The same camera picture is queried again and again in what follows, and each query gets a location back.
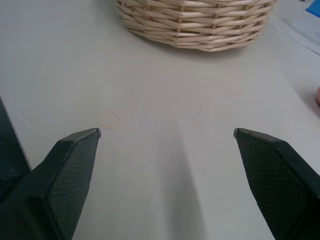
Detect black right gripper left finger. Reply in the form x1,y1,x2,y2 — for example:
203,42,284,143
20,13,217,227
0,127,102,240

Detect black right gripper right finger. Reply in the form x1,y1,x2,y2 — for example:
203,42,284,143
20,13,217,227
233,127,320,240

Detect woven wicker basket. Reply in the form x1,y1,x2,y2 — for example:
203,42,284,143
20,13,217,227
115,0,278,53

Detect blue box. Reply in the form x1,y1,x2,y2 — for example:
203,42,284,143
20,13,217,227
305,0,320,19

